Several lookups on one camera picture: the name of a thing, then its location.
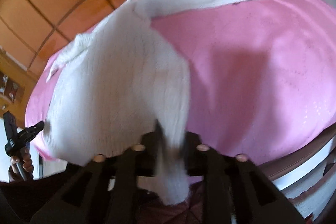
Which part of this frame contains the wooden shelf cabinet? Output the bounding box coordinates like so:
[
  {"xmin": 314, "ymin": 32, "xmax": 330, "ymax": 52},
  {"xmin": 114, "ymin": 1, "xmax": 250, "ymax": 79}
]
[{"xmin": 0, "ymin": 50, "xmax": 37, "ymax": 128}]

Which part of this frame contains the white knitted sweater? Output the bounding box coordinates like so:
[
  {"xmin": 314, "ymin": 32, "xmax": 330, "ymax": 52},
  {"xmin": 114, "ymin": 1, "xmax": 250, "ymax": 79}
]
[{"xmin": 43, "ymin": 0, "xmax": 251, "ymax": 205}]

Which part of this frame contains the person's left hand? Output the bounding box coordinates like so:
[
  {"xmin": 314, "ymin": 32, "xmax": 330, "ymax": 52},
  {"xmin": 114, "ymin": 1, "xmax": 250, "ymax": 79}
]
[{"xmin": 9, "ymin": 147, "xmax": 34, "ymax": 182}]

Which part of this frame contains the white bed frame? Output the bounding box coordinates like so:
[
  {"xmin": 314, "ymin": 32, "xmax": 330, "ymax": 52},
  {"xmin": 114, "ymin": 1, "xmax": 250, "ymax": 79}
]
[{"xmin": 259, "ymin": 124, "xmax": 335, "ymax": 221}]

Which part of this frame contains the pink bed blanket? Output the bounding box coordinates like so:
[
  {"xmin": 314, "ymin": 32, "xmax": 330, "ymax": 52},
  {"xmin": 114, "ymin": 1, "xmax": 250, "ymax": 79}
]
[{"xmin": 25, "ymin": 0, "xmax": 335, "ymax": 164}]

